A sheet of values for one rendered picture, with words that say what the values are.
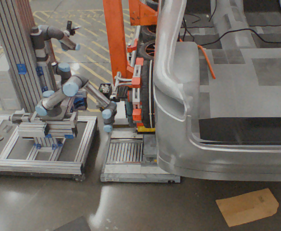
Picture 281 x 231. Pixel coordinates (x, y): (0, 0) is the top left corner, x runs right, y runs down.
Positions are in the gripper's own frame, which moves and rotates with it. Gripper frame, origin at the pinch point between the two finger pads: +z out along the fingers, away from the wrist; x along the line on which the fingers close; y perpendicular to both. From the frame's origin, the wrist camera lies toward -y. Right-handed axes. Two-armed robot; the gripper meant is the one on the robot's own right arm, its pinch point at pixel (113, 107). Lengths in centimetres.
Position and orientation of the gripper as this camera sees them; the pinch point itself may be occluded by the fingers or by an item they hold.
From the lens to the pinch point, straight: 324.3
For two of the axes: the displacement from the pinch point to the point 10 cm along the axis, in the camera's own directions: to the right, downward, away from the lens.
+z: 0.7, -6.3, 7.7
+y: -0.6, -7.8, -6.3
